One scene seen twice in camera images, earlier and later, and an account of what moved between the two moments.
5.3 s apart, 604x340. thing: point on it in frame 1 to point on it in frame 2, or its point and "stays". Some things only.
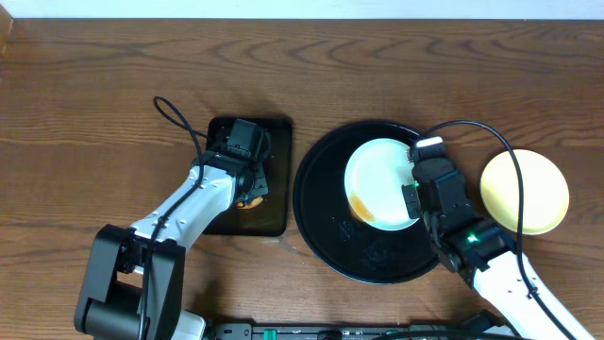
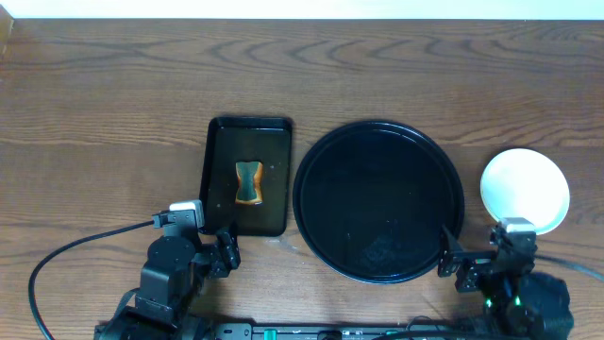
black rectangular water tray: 270,219 stays
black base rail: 328,331 stays
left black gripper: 259,189 to 226,252
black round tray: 329,227 stays
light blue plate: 375,174 to 522,183
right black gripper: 412,198 to 479,262
